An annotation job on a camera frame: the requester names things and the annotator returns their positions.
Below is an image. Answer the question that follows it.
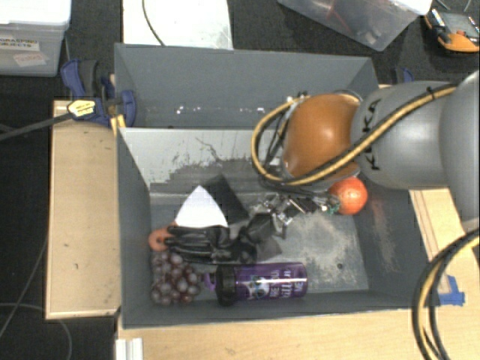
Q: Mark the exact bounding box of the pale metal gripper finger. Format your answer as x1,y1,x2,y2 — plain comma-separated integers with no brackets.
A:
251,199,278,218
272,211,295,240

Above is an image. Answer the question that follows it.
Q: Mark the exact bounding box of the orange round fruit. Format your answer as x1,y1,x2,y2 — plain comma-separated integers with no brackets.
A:
328,176,369,216

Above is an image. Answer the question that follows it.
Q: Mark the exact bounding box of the grey metal bin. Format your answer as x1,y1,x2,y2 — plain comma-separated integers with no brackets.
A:
113,42,443,329

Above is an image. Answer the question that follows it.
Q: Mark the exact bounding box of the purple bottle with black cap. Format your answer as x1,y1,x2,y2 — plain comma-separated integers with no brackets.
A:
214,261,309,308

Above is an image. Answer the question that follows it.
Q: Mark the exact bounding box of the white triangular sheet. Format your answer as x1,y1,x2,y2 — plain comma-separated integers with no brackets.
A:
175,185,230,229

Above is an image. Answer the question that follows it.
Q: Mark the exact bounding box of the black crumpled glove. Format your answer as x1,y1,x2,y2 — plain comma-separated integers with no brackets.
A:
163,212,284,266

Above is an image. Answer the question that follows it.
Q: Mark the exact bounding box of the purple toy grape bunch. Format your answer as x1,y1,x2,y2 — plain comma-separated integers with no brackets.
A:
149,250,203,307

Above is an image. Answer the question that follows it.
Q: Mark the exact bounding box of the pale wood board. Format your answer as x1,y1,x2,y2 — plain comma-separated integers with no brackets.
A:
44,99,123,320

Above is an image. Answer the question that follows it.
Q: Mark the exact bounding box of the orange ring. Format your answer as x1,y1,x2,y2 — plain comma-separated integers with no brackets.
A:
147,227,172,253

